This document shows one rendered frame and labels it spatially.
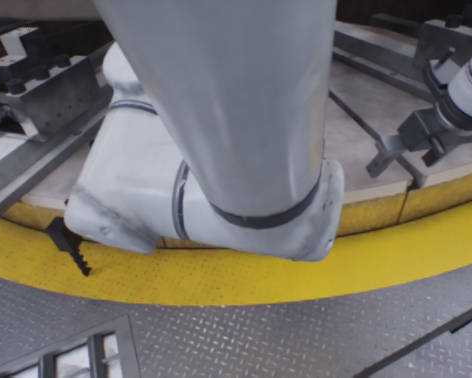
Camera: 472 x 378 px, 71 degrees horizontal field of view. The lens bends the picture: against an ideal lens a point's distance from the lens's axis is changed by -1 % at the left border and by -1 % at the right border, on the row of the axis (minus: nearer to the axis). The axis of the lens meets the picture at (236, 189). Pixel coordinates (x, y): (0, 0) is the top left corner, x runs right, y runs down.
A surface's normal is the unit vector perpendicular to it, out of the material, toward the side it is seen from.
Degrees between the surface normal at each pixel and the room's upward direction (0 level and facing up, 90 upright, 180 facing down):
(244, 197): 111
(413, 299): 0
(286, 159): 105
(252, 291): 0
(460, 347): 0
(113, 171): 27
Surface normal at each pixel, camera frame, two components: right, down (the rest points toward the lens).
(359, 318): -0.08, -0.75
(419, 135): -0.95, 0.17
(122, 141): -0.01, -0.39
